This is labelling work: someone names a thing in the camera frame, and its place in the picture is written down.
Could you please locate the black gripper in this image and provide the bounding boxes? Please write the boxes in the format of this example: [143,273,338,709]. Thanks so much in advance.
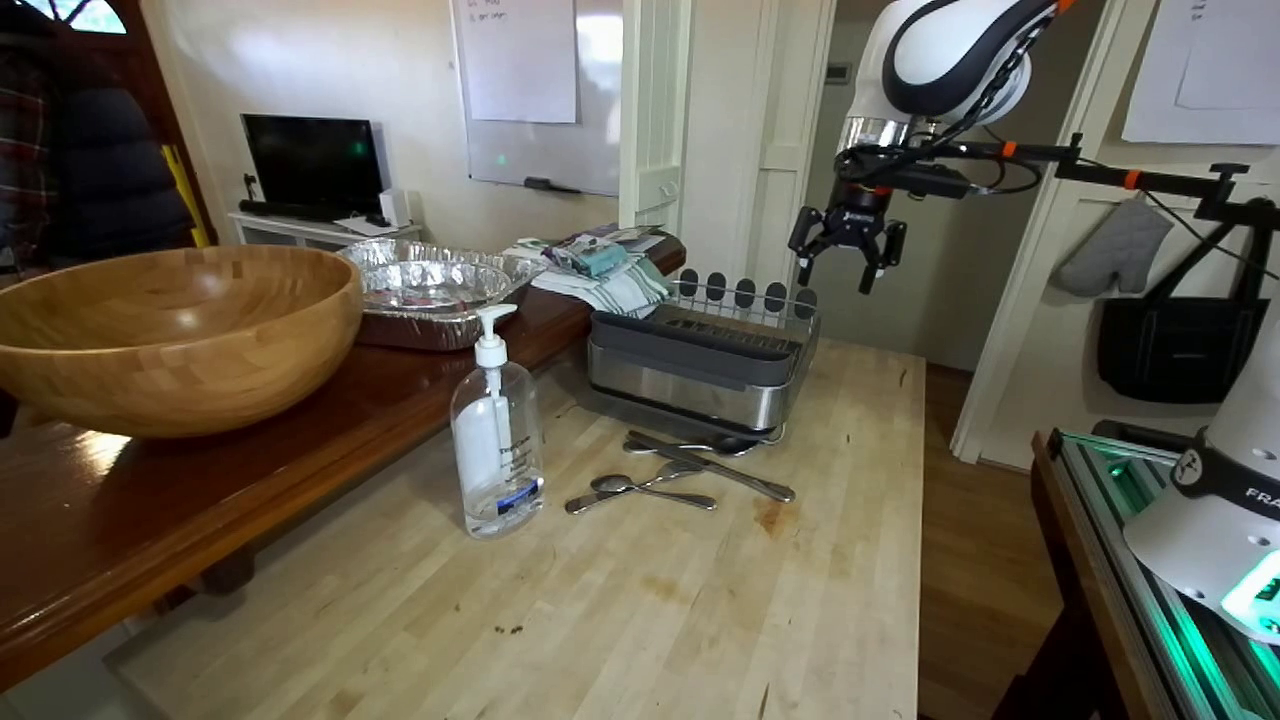
[784,175,912,296]

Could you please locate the steel and grey plate rack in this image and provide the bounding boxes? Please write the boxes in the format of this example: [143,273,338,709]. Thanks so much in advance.
[583,264,823,456]

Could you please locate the striped kitchen towel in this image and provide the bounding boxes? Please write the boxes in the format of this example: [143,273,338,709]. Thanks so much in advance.
[504,225,683,318]

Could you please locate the teal packet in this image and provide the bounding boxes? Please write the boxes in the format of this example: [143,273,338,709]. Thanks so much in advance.
[569,235,635,285]

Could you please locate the metal utensils on table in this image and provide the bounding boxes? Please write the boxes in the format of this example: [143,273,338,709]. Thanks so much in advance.
[618,426,801,508]

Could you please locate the metal fork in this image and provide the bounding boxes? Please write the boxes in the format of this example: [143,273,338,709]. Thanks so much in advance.
[635,442,770,495]

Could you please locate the grey oven mitt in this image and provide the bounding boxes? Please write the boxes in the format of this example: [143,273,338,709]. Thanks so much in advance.
[1046,197,1177,298]

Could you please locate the metal spoon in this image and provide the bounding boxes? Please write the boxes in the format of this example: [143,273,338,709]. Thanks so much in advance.
[561,469,722,521]

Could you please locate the black hanging bag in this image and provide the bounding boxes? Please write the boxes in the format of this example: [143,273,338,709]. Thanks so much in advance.
[1096,242,1273,408]

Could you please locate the white paper sheet on whiteboard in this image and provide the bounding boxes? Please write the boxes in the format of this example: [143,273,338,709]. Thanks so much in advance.
[451,0,583,128]

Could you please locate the green lit robot stand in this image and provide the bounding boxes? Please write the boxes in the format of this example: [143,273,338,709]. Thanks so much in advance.
[992,419,1280,720]

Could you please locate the clear pump sanitizer bottle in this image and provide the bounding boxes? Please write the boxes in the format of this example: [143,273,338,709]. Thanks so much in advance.
[449,298,549,541]

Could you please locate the black computer monitor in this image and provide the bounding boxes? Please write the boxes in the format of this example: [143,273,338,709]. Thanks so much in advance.
[240,111,392,226]

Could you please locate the white desk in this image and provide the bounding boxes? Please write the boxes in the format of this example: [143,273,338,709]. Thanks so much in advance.
[224,197,431,257]

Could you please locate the yellow stick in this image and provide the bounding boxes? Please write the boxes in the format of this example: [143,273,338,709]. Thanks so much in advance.
[157,139,216,251]

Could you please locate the large wooden bowl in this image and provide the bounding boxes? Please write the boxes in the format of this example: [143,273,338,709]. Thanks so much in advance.
[0,239,368,438]

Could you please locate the person in dark vest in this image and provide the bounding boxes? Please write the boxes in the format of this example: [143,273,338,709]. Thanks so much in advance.
[0,0,197,274]

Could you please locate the brown wooden table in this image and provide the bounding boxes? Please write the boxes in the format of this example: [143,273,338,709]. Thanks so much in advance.
[0,232,693,696]

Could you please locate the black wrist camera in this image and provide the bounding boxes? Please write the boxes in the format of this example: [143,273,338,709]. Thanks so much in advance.
[831,139,980,208]

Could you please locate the black camera boom stand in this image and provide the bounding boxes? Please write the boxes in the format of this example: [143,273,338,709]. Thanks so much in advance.
[977,128,1280,311]

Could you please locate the wall whiteboard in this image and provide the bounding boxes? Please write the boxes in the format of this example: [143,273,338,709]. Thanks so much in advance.
[449,0,627,200]

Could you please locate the white wall poster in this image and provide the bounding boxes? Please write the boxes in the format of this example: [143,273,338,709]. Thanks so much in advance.
[1114,0,1280,151]

